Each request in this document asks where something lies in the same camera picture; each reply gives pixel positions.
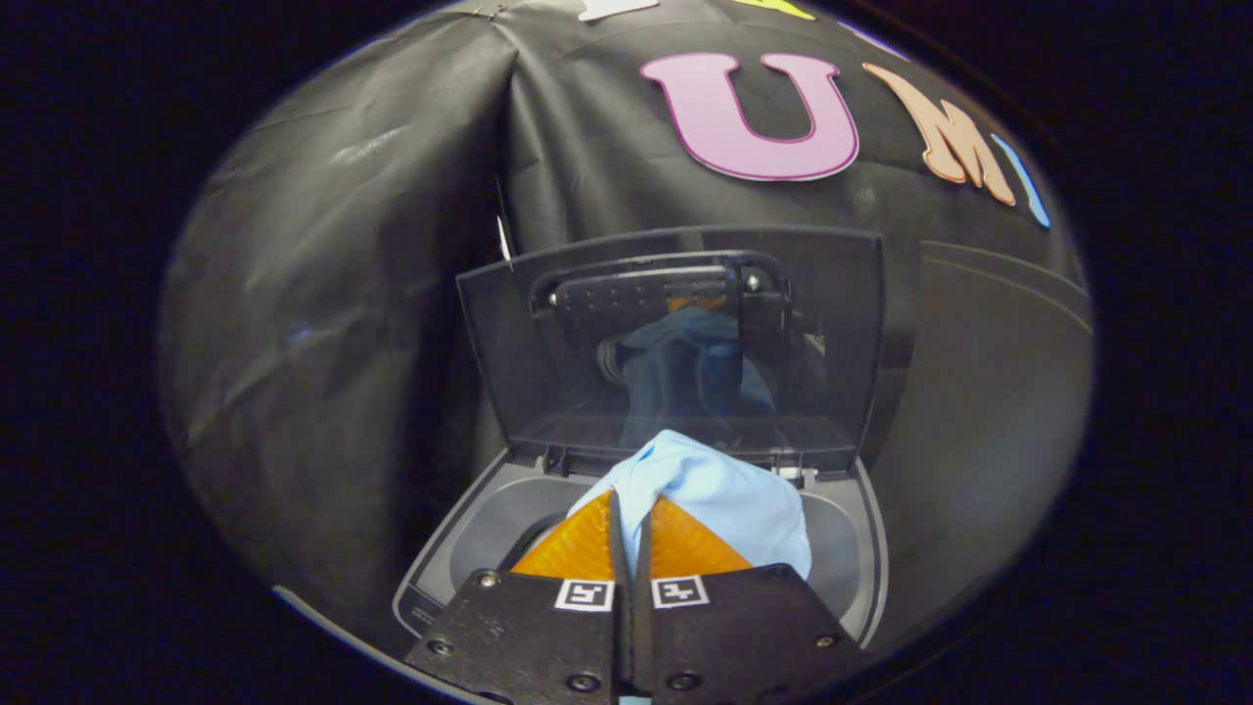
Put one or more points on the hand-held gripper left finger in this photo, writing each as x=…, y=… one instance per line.
x=529, y=636

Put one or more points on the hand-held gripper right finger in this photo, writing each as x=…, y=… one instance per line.
x=744, y=636

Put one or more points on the light blue shirt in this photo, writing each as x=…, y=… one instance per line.
x=724, y=490

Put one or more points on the black backdrop cloth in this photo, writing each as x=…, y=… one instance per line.
x=343, y=294

